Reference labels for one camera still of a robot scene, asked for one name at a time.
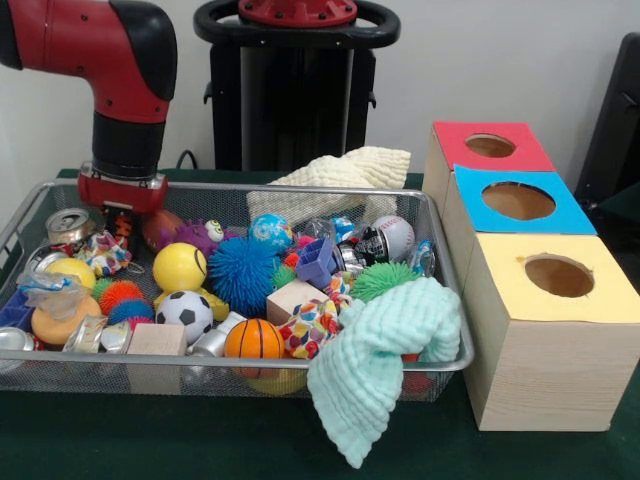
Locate dark green side table cloth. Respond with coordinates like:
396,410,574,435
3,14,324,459
597,180,640,221

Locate cream yellow cloth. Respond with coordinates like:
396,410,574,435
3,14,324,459
247,147,412,226

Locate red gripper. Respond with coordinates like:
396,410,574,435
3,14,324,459
77,160,170,254

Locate small yellow ball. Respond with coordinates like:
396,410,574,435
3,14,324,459
47,258,97,290

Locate green spiky ball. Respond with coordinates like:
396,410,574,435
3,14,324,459
348,262,424,304

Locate black chair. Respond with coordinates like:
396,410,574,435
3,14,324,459
574,32,640,201

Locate mint green cloth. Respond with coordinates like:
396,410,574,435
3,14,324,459
305,277,462,470

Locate blue globe ball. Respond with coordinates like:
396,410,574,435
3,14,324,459
248,213,294,254

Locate black white soccer ball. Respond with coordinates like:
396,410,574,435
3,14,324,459
155,290,215,346

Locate wooden box with three holes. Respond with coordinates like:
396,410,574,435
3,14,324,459
422,120,640,433

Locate plain wooden block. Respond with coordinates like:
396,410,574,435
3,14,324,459
127,323,187,395

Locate orange toy basketball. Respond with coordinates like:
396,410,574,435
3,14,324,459
223,318,286,360

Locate shallow clear mesh bin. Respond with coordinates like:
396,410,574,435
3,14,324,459
0,179,475,401

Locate large yellow ball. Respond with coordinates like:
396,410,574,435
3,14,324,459
152,243,231,321

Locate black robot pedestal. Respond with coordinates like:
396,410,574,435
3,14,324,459
193,0,401,174

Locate white baseball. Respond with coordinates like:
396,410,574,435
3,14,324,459
372,215,416,261

